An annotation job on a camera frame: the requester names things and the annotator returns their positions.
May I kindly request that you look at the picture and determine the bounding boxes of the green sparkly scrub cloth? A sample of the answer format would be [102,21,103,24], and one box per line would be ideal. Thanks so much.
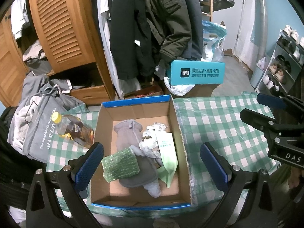
[101,148,140,183]

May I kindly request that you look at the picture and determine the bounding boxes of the light green microfibre cloth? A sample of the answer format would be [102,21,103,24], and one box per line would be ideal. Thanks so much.
[157,131,178,188]

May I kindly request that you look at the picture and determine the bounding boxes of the white patterned rag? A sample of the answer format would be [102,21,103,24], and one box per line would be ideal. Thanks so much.
[139,123,167,158]

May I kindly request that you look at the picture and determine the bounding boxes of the light grey sock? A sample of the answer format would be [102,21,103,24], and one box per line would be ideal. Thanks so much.
[143,179,161,198]

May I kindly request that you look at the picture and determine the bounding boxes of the light blue bin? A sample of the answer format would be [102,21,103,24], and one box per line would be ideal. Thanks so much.
[250,57,267,89]

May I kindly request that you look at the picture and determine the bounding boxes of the green checkered tablecloth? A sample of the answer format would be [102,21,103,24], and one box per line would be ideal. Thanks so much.
[46,91,278,217]

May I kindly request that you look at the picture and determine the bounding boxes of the plastic oil bottle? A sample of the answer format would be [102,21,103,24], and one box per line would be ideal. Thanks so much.
[51,112,94,148]

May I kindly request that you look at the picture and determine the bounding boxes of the metal shoe rack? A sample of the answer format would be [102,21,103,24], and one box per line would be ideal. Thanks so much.
[255,25,303,96]

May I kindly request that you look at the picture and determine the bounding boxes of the blue cardboard box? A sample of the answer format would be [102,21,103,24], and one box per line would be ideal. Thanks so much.
[90,95,192,212]

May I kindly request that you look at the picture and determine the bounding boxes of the grey tote bag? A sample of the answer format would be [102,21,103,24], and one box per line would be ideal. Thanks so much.
[7,73,87,163]

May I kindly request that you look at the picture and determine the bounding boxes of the blue white plastic bag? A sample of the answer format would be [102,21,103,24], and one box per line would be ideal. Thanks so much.
[201,21,227,62]

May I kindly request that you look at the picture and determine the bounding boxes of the teal shoe box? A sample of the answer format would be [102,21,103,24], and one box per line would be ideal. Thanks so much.
[166,60,225,86]

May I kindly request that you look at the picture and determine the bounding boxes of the wooden louvred wardrobe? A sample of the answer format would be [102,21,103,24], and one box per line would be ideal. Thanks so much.
[1,0,115,107]

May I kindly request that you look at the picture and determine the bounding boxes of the dark hanging jackets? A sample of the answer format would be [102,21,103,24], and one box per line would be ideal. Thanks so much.
[108,0,203,80]

